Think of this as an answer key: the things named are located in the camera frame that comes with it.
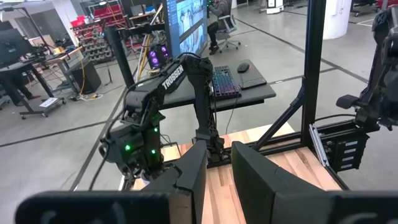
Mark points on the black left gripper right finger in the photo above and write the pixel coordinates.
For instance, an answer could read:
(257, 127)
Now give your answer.
(258, 186)

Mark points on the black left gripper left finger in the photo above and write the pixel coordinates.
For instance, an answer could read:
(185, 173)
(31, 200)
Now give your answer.
(186, 174)

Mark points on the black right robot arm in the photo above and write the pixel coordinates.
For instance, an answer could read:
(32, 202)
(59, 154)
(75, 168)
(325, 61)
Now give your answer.
(174, 79)

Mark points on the red storage shelf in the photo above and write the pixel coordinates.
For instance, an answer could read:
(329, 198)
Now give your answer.
(110, 14)

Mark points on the black control box with labels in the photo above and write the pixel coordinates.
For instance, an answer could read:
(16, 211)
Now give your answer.
(335, 152)

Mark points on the black speaker box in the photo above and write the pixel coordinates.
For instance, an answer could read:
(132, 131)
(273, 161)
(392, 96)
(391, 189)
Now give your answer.
(87, 77)

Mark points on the dark grey desk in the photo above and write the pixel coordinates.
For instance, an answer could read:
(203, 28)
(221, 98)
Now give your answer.
(255, 95)

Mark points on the black stand column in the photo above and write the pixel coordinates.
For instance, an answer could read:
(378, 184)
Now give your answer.
(119, 56)

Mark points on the computer tower with purple fans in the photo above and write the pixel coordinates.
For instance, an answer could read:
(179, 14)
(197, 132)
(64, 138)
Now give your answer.
(157, 57)

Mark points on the white paper sign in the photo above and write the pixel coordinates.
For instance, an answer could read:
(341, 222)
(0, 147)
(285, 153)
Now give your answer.
(49, 102)

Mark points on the backlit computer keyboard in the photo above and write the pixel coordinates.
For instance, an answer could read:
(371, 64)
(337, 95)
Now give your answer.
(224, 84)

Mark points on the black mouse pad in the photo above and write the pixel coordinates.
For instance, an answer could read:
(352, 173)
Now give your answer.
(253, 81)

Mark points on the parts bin rack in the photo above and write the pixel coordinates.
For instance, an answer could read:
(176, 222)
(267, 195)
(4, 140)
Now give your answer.
(93, 43)

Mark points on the wooden top workbench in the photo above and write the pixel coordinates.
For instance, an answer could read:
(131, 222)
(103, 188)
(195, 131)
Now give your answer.
(66, 56)

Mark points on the person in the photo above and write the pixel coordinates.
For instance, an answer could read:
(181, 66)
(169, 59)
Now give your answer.
(29, 98)
(219, 9)

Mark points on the black computer mouse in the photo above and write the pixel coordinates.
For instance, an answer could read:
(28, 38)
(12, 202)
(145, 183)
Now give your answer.
(243, 67)

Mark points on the large display screen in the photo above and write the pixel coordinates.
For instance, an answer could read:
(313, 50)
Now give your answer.
(189, 28)

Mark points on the black standing desk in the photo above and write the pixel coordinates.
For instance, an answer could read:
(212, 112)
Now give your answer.
(15, 67)

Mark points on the white square pillar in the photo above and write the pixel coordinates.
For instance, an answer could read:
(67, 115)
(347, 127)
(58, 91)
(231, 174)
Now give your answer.
(66, 15)

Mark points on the grey office chair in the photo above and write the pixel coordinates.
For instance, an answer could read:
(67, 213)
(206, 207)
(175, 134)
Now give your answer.
(228, 26)

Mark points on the black computer monitor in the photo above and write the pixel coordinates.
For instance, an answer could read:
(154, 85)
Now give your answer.
(14, 46)

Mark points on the white machine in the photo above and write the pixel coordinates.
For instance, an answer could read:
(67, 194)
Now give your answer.
(275, 6)

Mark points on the white round pillar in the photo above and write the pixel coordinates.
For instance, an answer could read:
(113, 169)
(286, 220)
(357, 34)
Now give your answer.
(337, 18)

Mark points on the black frame rail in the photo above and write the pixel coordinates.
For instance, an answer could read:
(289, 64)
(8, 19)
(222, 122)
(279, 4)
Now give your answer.
(292, 146)
(337, 179)

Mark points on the black diagonal frame brace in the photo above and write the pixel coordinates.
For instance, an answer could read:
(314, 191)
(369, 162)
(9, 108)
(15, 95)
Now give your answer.
(280, 121)

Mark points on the silver metal bracket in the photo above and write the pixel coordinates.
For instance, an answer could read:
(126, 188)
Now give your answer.
(318, 146)

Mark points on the black vertical frame post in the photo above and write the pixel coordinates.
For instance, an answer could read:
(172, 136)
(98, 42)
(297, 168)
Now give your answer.
(314, 62)

